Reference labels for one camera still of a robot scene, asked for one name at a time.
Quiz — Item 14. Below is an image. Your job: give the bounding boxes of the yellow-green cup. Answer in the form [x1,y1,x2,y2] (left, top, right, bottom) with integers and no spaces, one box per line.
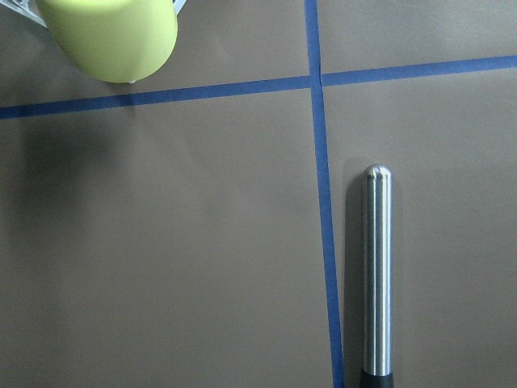
[36,0,179,83]

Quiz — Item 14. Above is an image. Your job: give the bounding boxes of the metal cup rack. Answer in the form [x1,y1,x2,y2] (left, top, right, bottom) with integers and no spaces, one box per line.
[1,0,48,29]

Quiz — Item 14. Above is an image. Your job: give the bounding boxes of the steel muddler with black tip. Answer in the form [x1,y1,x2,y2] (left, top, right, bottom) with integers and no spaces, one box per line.
[359,164,394,387]

